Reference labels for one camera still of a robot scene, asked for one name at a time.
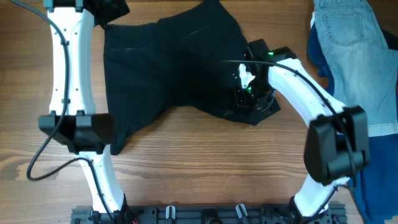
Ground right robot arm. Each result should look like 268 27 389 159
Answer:
234 39 370 223

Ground black camera cable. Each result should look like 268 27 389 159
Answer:
9 0 118 223
220 59 358 223

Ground blue garment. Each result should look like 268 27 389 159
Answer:
308 26 397 223

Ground black shorts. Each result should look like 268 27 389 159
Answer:
103 1 280 155

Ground light blue denim shorts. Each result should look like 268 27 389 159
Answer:
314 0 397 137

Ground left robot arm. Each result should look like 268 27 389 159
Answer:
39 1 134 223

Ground black right camera cable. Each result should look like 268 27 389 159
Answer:
220 59 358 223

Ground black left camera cable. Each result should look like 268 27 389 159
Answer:
9 0 118 223

